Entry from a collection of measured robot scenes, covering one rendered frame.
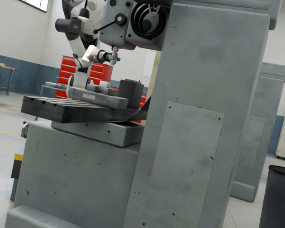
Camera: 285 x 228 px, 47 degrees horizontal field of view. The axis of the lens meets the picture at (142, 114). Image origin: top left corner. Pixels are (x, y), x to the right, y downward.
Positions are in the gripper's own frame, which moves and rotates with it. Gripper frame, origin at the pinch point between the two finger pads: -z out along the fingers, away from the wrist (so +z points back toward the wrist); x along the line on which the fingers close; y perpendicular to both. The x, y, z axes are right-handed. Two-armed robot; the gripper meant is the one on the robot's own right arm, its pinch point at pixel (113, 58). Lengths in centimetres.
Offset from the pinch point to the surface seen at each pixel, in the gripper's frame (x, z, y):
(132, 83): 30.4, 7.1, 12.4
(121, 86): 27.2, 14.4, 16.4
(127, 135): -3, -28, 43
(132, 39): -5.8, -18.3, -12.1
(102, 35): -11.3, 1.9, -11.4
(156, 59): 151, 88, -20
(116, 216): -5, -35, 89
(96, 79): 340, 398, 20
